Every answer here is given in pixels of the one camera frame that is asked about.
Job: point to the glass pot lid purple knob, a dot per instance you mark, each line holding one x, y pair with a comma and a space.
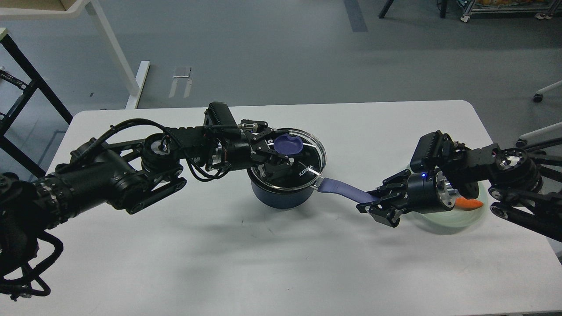
310, 158

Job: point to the translucent green plate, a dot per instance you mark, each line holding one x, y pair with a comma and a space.
453, 220

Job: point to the dark blue saucepan purple handle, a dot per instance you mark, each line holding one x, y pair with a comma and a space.
280, 199

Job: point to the black metal rack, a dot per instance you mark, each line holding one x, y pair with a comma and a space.
37, 83

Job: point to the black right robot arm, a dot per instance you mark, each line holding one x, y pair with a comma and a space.
442, 170

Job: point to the metal wheeled cart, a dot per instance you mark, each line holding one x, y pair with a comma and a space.
540, 9

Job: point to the orange toy carrot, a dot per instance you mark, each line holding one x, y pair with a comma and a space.
465, 204

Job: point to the office chair base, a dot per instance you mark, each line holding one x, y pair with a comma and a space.
529, 115

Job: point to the white desk frame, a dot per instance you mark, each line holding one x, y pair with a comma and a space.
74, 47

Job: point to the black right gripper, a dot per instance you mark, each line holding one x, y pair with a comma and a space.
426, 193

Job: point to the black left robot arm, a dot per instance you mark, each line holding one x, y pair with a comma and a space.
133, 165

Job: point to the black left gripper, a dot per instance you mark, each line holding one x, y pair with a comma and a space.
235, 151

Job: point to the black furniture leg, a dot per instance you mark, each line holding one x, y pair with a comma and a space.
442, 6

